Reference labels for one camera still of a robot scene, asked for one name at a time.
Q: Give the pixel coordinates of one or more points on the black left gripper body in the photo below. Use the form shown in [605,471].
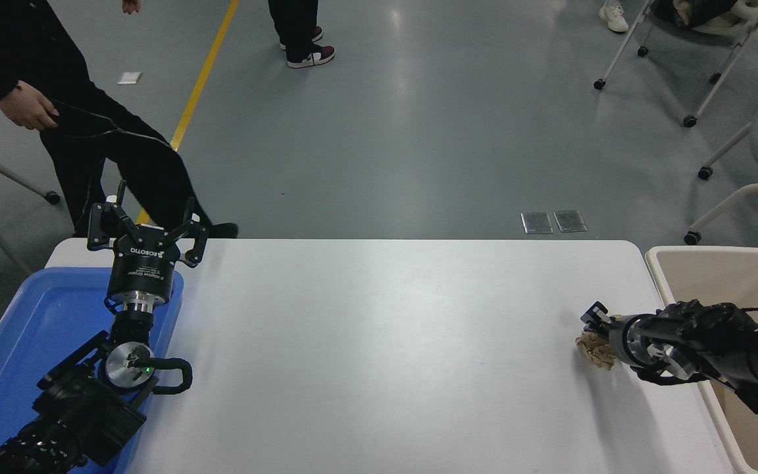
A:
[142,273]

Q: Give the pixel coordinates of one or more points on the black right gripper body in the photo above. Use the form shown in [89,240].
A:
[613,339]

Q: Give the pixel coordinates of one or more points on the tan paper ball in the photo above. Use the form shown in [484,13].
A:
[591,352]

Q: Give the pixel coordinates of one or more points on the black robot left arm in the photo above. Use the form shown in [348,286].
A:
[83,408]

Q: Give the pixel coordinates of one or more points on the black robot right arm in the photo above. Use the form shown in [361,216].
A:
[734,336]

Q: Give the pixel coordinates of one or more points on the person's hand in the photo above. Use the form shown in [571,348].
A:
[131,5]
[27,105]

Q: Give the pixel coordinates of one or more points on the person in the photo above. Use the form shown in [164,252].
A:
[614,16]
[293,26]
[122,151]

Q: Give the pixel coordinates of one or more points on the metal floor plate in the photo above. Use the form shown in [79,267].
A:
[570,221]
[537,223]

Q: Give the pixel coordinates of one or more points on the large pale bin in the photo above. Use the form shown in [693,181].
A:
[708,276]

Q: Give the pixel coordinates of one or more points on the blue plastic tray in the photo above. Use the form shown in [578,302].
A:
[37,329]

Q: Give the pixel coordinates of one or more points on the white-framed chair with casters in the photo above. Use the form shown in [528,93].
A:
[626,46]

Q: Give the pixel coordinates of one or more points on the dark and white bundle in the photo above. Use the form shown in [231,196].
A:
[691,10]

